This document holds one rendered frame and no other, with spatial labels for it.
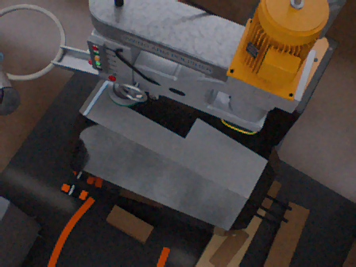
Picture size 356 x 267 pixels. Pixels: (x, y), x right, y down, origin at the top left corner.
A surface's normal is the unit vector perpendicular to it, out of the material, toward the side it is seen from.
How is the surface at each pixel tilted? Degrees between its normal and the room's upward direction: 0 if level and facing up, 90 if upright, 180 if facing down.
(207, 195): 45
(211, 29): 0
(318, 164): 0
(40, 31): 0
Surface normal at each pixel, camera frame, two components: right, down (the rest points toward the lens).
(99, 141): -0.28, 0.36
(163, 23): 0.05, -0.32
